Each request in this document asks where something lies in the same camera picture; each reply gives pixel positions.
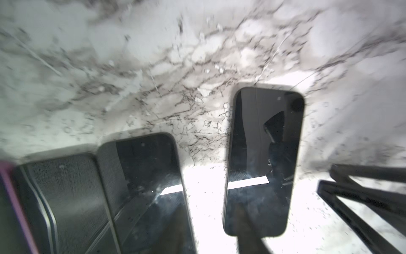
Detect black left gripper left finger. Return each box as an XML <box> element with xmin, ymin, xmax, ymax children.
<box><xmin>233</xmin><ymin>203</ymin><xmax>271</xmax><ymax>254</ymax></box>

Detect black phone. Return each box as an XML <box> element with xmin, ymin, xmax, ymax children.
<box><xmin>13</xmin><ymin>153</ymin><xmax>117</xmax><ymax>254</ymax></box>
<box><xmin>96</xmin><ymin>133</ymin><xmax>196</xmax><ymax>254</ymax></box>
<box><xmin>223</xmin><ymin>87</ymin><xmax>305</xmax><ymax>238</ymax></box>

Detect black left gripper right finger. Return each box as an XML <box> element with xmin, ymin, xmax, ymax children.
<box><xmin>317</xmin><ymin>164</ymin><xmax>406</xmax><ymax>254</ymax></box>

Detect phone with purple case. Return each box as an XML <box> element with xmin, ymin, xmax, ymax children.
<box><xmin>0</xmin><ymin>160</ymin><xmax>39</xmax><ymax>254</ymax></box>

